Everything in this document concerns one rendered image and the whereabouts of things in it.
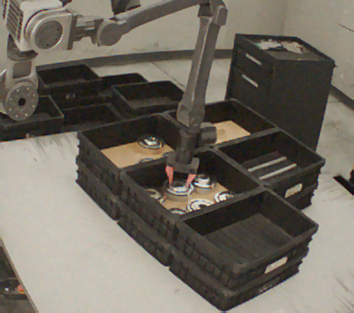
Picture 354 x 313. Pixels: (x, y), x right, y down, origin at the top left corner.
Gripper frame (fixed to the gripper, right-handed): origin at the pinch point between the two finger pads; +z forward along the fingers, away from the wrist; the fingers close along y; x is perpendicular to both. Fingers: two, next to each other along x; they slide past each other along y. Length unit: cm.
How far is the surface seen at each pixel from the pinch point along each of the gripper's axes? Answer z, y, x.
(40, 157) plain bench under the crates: 17, 60, -24
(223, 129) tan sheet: 4, -12, -56
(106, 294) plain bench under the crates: 17, 14, 51
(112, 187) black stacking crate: 3.3, 21.5, 6.0
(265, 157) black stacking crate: 4.2, -31.6, -38.5
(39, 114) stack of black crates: 39, 89, -103
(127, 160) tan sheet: 4.2, 20.3, -15.6
